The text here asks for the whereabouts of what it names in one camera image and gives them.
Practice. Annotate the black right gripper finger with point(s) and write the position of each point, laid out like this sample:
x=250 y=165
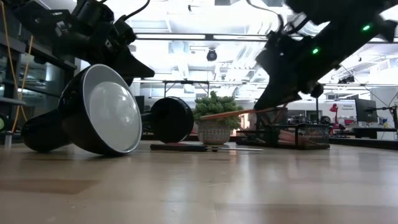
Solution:
x=298 y=88
x=270 y=56

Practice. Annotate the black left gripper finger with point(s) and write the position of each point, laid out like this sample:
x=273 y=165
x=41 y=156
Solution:
x=130 y=67

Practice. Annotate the black mesh desk organizer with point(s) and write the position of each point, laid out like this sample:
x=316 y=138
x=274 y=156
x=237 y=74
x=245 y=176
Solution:
x=314 y=137

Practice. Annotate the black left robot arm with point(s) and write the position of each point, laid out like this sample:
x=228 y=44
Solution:
x=40 y=21

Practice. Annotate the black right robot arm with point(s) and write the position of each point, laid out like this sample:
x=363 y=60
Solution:
x=348 y=37

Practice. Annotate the dark office desk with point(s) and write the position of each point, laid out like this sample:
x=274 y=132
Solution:
x=373 y=132

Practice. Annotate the black computer monitor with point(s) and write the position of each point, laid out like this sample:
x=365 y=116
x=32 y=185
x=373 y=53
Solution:
x=140 y=104
x=366 y=110

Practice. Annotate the red desk lamp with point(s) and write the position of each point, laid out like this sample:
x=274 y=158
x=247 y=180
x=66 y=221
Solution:
x=334 y=108

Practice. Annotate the small black track spotlight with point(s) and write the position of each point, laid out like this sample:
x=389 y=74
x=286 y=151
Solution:
x=346 y=80

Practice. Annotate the long ceiling light strip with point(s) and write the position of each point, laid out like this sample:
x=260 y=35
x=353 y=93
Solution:
x=171 y=36

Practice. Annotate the black desk lamp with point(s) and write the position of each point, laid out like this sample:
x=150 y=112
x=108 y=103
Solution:
x=115 y=118

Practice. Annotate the round black ceiling spotlight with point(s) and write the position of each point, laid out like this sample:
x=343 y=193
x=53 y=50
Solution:
x=211 y=55

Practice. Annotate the green succulent in patterned pot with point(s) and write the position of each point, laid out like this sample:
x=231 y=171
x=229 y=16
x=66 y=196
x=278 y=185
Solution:
x=214 y=133

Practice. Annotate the dark metal shelving rack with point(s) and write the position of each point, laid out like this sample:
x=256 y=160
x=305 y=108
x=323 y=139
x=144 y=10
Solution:
x=7 y=93

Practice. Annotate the green ball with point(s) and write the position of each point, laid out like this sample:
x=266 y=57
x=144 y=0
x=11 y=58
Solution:
x=2 y=125

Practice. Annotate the small silver cylinder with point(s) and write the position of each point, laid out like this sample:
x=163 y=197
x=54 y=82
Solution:
x=8 y=140

